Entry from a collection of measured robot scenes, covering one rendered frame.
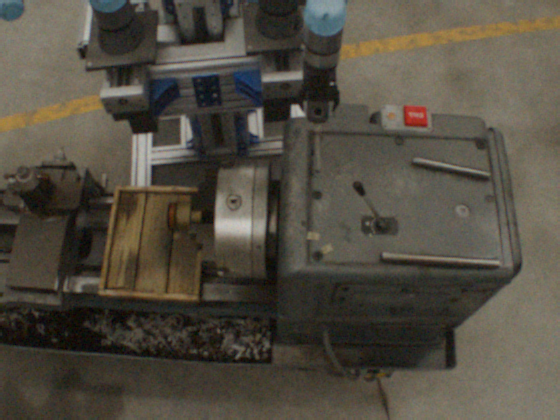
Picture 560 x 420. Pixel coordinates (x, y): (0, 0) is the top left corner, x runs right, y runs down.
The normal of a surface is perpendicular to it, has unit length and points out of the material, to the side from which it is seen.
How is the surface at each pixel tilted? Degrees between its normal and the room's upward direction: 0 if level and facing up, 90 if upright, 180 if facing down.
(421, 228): 0
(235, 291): 0
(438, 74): 0
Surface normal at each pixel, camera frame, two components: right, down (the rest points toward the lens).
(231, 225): -0.02, 0.11
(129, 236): 0.00, -0.43
